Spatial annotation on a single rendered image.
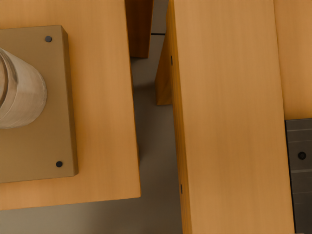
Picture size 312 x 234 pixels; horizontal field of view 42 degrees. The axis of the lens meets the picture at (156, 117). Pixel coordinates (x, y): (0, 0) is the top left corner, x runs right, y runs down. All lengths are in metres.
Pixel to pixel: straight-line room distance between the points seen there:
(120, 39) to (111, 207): 0.94
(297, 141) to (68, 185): 0.33
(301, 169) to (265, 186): 0.05
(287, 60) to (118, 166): 0.29
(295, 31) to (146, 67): 0.91
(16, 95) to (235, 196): 0.31
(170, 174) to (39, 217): 0.48
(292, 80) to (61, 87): 0.32
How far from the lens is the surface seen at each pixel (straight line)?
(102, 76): 0.61
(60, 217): 1.50
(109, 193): 0.60
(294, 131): 0.59
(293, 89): 0.61
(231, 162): 0.56
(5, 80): 0.40
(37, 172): 0.58
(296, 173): 0.59
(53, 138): 0.57
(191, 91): 0.56
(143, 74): 1.47
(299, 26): 0.63
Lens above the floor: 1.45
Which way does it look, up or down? 86 degrees down
